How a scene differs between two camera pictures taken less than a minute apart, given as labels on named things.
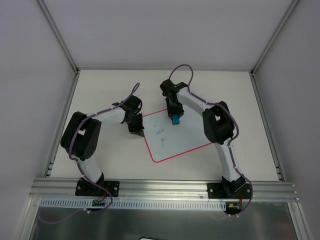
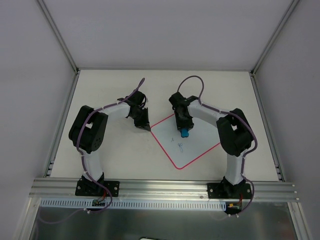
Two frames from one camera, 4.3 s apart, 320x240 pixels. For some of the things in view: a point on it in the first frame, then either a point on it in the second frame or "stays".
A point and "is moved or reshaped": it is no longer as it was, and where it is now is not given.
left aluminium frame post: [59, 36] stays
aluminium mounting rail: [53, 188] stays
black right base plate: [225, 190] stays
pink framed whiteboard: [166, 140] is moved or reshaped
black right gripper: [175, 113] -> [184, 125]
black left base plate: [84, 188] stays
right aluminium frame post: [290, 9] stays
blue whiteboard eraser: [175, 120] is moved or reshaped
